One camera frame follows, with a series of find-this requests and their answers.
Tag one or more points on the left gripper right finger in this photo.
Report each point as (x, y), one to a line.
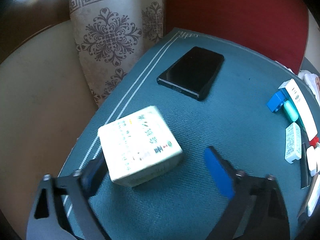
(256, 207)

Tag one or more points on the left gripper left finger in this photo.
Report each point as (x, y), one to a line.
(48, 219)

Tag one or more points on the white remote control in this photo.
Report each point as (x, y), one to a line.
(312, 154)

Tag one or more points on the small pale green box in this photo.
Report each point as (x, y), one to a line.
(293, 146)

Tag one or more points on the teal soap bar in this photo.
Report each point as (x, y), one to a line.
(290, 111)

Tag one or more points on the white blue medicine box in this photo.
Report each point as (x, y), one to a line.
(292, 90)

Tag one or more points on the blue toy brick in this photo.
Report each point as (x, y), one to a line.
(276, 101)

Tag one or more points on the white yellow medicine box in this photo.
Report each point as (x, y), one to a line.
(139, 147)

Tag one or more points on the red toy brick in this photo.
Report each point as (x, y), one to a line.
(314, 141)

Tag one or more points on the teal table mat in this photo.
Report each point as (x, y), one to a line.
(234, 118)

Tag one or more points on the floral white quilt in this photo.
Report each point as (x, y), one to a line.
(312, 80)

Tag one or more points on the black smartphone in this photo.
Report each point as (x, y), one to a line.
(194, 73)

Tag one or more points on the red upright mattress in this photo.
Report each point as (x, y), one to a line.
(277, 29)

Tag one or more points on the patterned beige curtain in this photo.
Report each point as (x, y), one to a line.
(111, 36)

